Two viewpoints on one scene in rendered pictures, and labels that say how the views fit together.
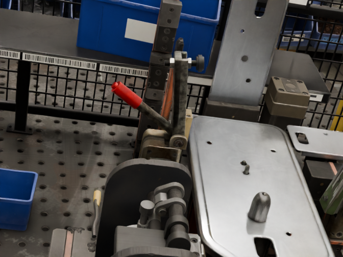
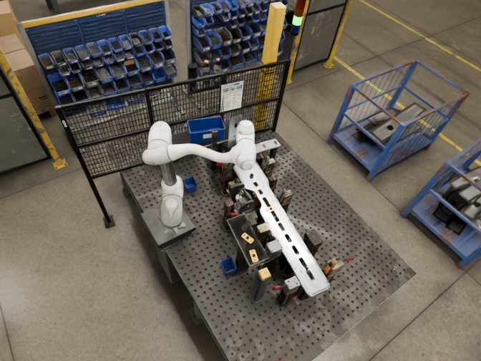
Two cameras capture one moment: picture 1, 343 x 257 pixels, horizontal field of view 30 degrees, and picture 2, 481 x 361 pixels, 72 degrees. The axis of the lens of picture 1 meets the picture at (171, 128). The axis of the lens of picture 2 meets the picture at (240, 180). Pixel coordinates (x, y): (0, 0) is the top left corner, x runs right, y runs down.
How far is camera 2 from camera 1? 175 cm
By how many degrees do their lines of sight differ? 27
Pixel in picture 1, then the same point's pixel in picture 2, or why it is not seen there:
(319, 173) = (258, 157)
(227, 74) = (230, 140)
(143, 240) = (243, 200)
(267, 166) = not seen: hidden behind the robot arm
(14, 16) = not seen: hidden behind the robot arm
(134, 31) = (205, 136)
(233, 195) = (245, 173)
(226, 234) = (248, 184)
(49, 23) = (179, 137)
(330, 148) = (259, 150)
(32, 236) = (199, 190)
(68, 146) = (190, 160)
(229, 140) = not seen: hidden behind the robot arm
